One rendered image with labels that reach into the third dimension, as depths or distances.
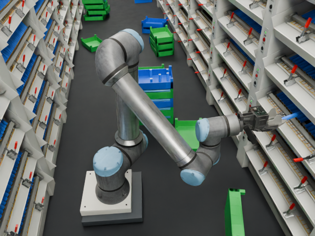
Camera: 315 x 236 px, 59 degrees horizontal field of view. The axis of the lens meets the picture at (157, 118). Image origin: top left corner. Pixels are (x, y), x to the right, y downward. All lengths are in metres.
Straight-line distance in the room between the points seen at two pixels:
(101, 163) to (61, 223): 0.46
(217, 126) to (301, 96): 0.36
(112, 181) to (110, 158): 0.12
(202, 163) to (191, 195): 0.59
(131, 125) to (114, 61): 0.43
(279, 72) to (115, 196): 1.01
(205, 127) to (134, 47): 0.42
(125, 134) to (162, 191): 0.48
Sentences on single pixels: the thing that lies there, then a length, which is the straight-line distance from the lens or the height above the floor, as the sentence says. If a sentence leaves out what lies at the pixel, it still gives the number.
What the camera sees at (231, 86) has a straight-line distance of 1.95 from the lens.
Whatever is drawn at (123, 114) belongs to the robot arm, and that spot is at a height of 0.57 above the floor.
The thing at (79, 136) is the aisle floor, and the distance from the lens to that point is 2.14.
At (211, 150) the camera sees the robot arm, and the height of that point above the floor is 0.54.
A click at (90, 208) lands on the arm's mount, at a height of 0.10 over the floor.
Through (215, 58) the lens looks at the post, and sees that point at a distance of 2.14.
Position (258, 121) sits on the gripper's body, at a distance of 1.18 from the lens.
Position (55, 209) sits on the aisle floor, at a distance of 1.76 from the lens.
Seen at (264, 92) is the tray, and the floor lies 0.57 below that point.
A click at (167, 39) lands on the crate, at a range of 3.08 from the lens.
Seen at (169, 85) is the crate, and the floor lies 0.35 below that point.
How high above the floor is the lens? 1.36
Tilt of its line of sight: 38 degrees down
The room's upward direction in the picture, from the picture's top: 3 degrees counter-clockwise
